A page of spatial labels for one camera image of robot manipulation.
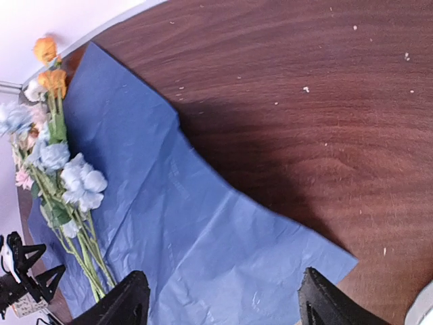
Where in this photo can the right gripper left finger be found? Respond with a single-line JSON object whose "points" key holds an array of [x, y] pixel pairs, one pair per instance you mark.
{"points": [[127, 303]]}

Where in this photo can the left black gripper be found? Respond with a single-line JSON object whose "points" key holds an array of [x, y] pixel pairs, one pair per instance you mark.
{"points": [[43, 287]]}

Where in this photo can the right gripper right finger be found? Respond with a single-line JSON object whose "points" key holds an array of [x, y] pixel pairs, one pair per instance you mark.
{"points": [[321, 302]]}

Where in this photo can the pink fake flower stem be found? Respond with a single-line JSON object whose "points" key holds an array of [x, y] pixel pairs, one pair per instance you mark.
{"points": [[27, 149]]}

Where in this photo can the light blue fake flower stem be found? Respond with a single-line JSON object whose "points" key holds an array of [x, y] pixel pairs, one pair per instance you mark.
{"points": [[74, 183]]}

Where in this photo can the blue wrapping paper sheet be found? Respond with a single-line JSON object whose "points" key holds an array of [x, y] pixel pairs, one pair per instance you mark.
{"points": [[211, 254]]}

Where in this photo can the cream rose fake flower stem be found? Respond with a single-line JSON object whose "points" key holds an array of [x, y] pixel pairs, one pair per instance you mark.
{"points": [[35, 92]]}

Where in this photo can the orange fake flower stem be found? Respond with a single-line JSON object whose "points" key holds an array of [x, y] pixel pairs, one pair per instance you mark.
{"points": [[69, 187]]}

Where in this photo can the patterned cup orange inside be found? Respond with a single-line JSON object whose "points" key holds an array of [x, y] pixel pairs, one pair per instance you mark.
{"points": [[26, 305]]}

